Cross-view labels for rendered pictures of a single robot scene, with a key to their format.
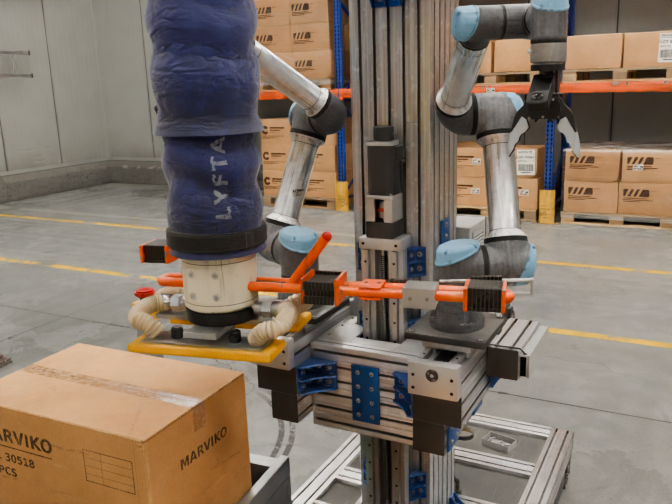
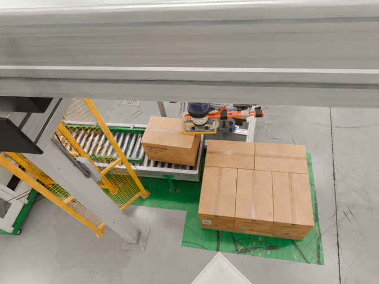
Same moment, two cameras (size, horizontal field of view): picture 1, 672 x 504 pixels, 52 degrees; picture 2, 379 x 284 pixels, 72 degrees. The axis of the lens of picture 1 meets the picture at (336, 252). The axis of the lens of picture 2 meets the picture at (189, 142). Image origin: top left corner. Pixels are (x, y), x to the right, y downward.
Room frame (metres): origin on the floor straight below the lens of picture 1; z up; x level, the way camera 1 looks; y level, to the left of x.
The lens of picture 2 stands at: (-0.21, 0.57, 3.32)
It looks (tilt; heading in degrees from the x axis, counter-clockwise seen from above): 54 degrees down; 355
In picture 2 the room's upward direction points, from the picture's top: 11 degrees counter-clockwise
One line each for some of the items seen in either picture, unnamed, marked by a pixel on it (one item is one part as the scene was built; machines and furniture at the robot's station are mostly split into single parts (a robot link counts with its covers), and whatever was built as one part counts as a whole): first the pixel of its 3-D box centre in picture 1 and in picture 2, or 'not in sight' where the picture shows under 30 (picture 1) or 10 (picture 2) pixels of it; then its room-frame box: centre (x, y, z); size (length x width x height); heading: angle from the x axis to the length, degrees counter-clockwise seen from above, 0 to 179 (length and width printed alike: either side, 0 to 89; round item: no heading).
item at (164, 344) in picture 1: (206, 339); (199, 128); (1.46, 0.30, 1.15); 0.34 x 0.10 x 0.05; 74
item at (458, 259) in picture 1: (459, 265); not in sight; (1.82, -0.33, 1.20); 0.13 x 0.12 x 0.14; 92
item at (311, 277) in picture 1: (324, 287); (223, 114); (1.48, 0.03, 1.26); 0.10 x 0.08 x 0.06; 164
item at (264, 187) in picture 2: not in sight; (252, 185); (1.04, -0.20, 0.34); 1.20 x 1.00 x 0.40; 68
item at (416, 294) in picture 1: (420, 294); (245, 114); (1.42, -0.18, 1.25); 0.07 x 0.07 x 0.04; 74
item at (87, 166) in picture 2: not in sight; (82, 168); (1.01, 1.34, 1.62); 0.20 x 0.05 x 0.30; 68
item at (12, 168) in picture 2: not in sight; (91, 177); (1.29, 1.51, 1.05); 0.87 x 0.10 x 2.10; 120
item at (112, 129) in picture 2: not in sight; (96, 126); (2.40, 1.61, 0.60); 1.60 x 0.10 x 0.09; 68
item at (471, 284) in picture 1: (485, 296); (258, 113); (1.38, -0.31, 1.26); 0.08 x 0.07 x 0.05; 74
